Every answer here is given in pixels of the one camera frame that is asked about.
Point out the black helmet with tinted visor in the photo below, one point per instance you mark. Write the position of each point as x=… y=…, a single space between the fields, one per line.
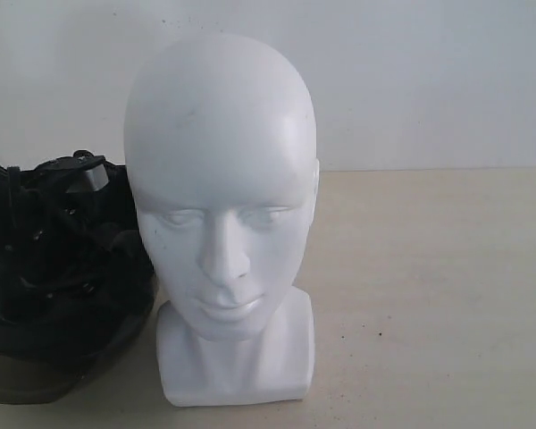
x=76 y=284

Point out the white mannequin head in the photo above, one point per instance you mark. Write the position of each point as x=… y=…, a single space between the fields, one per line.
x=220 y=146

